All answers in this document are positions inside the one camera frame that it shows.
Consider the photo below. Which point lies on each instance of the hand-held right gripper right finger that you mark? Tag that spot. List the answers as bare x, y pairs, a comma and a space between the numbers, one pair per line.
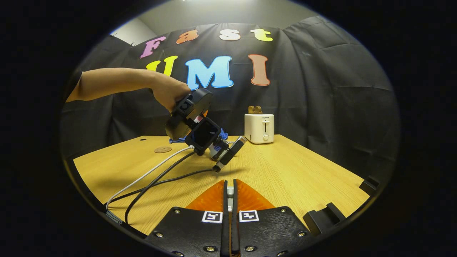
271, 232

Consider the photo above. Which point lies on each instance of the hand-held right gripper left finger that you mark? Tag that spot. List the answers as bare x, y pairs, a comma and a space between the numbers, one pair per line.
189, 232

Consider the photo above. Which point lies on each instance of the round brown coaster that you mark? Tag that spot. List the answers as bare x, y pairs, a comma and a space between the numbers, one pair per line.
163, 149

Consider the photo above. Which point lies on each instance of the white blue teacup lid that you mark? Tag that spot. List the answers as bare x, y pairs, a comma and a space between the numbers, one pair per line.
230, 200

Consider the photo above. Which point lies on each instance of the folded blue towel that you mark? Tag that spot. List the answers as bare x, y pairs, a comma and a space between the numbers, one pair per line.
223, 135

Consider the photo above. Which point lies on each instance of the brown bread slice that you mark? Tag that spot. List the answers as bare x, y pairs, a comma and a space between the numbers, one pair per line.
259, 110
251, 110

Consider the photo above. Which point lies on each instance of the white toaster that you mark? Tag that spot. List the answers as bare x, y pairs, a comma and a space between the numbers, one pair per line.
259, 128

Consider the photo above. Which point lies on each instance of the black block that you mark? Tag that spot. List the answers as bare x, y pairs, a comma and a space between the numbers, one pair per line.
368, 186

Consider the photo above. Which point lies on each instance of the black backdrop cloth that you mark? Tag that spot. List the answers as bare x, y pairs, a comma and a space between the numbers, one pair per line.
321, 89

